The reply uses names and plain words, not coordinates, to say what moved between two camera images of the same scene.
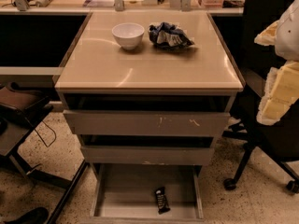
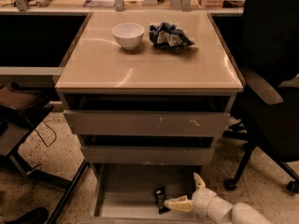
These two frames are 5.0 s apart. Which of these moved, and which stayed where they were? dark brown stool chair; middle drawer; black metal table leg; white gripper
Moved: white gripper
Stayed: middle drawer; black metal table leg; dark brown stool chair
